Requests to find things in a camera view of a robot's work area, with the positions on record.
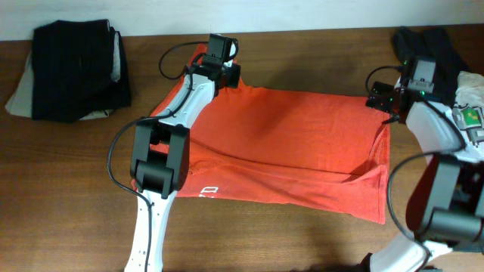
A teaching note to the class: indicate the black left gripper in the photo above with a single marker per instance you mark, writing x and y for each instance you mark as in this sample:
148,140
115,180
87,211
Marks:
235,78

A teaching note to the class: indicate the white printed t-shirt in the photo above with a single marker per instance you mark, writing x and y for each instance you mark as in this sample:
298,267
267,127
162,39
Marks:
467,112

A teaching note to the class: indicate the folded black garment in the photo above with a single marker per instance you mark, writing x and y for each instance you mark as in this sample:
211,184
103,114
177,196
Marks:
75,72

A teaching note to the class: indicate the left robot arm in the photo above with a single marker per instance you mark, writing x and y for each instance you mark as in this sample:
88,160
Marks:
161,155

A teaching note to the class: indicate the orange red t-shirt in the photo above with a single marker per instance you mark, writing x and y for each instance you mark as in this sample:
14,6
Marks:
321,151

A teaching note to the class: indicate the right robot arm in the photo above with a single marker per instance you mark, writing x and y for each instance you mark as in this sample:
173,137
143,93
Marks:
444,214

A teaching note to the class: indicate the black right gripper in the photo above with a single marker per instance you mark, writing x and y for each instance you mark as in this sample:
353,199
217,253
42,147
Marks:
381,92

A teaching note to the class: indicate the folded grey garment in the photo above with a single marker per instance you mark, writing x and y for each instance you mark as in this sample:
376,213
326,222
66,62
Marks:
22,98

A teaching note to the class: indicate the dark grey garment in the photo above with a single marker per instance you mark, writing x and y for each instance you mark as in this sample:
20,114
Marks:
433,44

